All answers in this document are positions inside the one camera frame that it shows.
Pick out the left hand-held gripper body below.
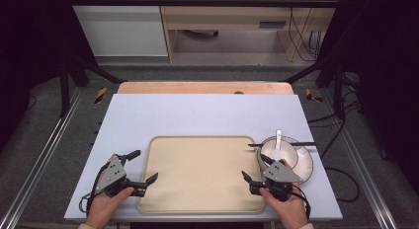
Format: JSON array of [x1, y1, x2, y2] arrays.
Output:
[[95, 153, 147, 198]]

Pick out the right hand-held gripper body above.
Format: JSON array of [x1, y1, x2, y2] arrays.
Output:
[[249, 160, 303, 202]]

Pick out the person's right hand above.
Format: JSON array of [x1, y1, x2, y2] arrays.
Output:
[[260, 188, 309, 229]]

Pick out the person's left hand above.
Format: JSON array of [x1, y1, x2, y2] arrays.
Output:
[[86, 187, 135, 229]]

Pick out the black chopstick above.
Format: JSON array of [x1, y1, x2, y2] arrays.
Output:
[[247, 143, 317, 148], [247, 141, 317, 147]]

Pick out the white ceramic spoon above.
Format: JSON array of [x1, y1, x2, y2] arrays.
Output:
[[270, 128, 285, 162]]

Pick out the white ceramic bowl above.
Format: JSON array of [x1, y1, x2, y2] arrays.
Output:
[[256, 138, 299, 173]]

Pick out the white ribbed plate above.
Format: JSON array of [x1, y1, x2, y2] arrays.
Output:
[[260, 135, 314, 185]]

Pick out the beige plastic tray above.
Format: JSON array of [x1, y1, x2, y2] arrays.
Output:
[[137, 135, 267, 214]]

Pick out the yellow black tape marker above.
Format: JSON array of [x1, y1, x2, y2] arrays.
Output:
[[304, 88, 324, 104], [94, 87, 108, 105]]

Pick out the white cabinet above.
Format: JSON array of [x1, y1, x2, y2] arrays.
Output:
[[66, 0, 169, 57]]

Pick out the light wooden desk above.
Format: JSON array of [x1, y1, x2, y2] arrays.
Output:
[[157, 0, 341, 64]]

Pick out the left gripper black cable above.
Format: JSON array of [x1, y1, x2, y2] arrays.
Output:
[[78, 162, 111, 214]]

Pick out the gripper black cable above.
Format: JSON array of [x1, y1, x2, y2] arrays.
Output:
[[78, 162, 111, 214], [291, 184, 312, 221]]

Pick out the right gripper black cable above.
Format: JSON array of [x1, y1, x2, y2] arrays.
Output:
[[291, 184, 312, 221]]

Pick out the black floor cable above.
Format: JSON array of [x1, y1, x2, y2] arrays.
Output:
[[307, 90, 361, 203]]

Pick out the aluminium floor rail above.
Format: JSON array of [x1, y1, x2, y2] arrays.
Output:
[[0, 87, 85, 229], [320, 89, 399, 229]]

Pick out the black hanging cables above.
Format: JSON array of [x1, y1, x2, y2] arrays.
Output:
[[286, 0, 324, 63]]

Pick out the black metal frame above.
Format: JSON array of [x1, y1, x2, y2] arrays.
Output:
[[58, 0, 347, 119]]

